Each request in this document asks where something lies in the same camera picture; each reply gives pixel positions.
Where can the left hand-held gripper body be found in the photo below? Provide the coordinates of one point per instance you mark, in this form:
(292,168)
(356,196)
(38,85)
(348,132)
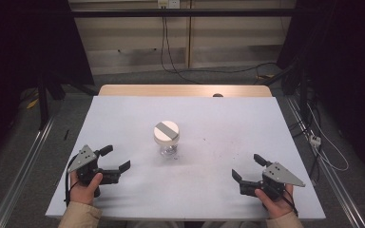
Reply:
(84,158)

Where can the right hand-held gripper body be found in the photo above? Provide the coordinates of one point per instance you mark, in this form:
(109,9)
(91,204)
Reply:
(280,174)

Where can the clear glass jar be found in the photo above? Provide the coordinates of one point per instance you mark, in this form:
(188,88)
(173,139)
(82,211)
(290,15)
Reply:
(169,150)

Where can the person's right hand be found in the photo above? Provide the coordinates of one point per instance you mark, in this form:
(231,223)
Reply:
(278,207)

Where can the person's left hand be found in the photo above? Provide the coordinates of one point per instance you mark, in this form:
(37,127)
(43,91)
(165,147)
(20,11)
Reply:
(82,193)

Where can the small black floor item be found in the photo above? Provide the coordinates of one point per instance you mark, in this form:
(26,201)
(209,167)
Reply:
(66,134)

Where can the white board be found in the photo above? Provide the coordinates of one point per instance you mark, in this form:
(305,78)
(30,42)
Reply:
(202,190)

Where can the white power strip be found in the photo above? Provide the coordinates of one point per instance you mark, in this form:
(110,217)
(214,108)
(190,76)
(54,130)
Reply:
(315,140)

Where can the black metal stand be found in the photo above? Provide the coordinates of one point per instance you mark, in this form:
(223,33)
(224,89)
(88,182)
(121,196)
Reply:
(42,104)

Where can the yellow floor tape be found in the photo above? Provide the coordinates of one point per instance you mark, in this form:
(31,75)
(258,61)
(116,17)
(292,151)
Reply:
(32,103)
(266,76)

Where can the wooden table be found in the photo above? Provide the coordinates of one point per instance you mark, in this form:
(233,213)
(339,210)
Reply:
(171,90)

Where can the black curtain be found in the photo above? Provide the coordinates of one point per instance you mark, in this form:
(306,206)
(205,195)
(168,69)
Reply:
(19,47)
(345,47)

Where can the aluminium floor rail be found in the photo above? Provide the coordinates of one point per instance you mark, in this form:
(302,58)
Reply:
(22,177)
(339,190)

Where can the white wall socket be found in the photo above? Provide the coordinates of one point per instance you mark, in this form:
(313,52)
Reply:
(168,3)

